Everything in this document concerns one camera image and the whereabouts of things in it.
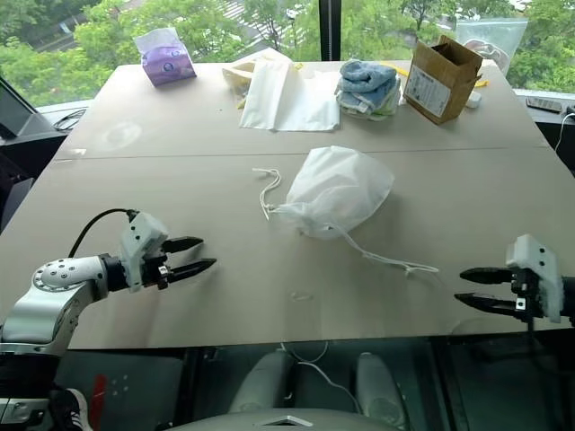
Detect black white sneaker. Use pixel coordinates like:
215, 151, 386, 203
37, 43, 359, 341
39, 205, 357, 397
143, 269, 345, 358
49, 388, 94, 431

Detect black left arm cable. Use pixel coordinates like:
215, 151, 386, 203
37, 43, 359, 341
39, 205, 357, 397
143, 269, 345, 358
66, 207, 138, 259

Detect flat white bag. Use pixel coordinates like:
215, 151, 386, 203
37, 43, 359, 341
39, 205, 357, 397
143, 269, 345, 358
273, 74, 341, 134
239, 57, 293, 131

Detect dark rounded grey shape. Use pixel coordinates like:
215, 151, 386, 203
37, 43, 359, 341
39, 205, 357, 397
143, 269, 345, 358
228, 352, 297, 414
356, 353, 408, 427

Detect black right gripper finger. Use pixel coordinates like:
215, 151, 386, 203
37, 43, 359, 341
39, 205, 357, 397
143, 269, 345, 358
458, 266, 514, 286
453, 292, 520, 316

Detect black monitor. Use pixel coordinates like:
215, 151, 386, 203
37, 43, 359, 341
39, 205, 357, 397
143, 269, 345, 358
0, 75, 68, 140

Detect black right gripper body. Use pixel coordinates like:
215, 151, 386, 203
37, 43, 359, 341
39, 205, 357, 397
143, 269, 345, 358
509, 266, 545, 322

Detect black window pillar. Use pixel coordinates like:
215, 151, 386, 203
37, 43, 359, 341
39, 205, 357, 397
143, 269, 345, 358
319, 0, 339, 62

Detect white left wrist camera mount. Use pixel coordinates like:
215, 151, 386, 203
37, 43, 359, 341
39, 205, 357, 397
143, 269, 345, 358
119, 212, 171, 294

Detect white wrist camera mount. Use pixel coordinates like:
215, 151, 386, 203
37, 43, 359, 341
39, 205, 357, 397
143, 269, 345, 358
505, 233, 563, 323
119, 212, 171, 294

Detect grey robot torso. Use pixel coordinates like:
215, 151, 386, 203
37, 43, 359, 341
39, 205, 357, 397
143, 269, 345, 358
165, 406, 405, 431

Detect thin black cable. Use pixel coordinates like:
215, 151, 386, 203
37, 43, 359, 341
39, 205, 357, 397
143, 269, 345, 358
53, 107, 89, 131

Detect blue folded towel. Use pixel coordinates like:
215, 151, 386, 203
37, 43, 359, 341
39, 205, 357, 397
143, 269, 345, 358
337, 59, 401, 102

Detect white drawstring bag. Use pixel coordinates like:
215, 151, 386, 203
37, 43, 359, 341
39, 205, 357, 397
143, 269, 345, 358
251, 145, 444, 293

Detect clear zip plastic bag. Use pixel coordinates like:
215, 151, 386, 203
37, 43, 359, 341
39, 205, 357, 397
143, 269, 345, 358
456, 17, 529, 77

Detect thin white charger cable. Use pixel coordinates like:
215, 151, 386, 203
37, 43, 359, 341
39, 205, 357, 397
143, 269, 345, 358
554, 111, 575, 154

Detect dark remote control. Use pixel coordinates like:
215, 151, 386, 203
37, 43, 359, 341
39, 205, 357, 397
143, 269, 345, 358
525, 97, 563, 112

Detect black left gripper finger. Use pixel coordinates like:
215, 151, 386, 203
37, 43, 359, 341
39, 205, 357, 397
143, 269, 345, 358
168, 258, 218, 285
161, 235, 206, 255

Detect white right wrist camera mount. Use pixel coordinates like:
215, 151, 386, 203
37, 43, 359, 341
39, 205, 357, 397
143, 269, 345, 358
505, 233, 563, 323

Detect purple tissue pack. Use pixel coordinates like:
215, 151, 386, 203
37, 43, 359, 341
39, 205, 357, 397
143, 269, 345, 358
133, 27, 198, 87

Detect brown cardboard box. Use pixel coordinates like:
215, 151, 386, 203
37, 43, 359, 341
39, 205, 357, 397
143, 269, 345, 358
402, 34, 485, 126

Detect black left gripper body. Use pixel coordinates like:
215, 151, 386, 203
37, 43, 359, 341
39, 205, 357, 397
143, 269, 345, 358
141, 250, 174, 291

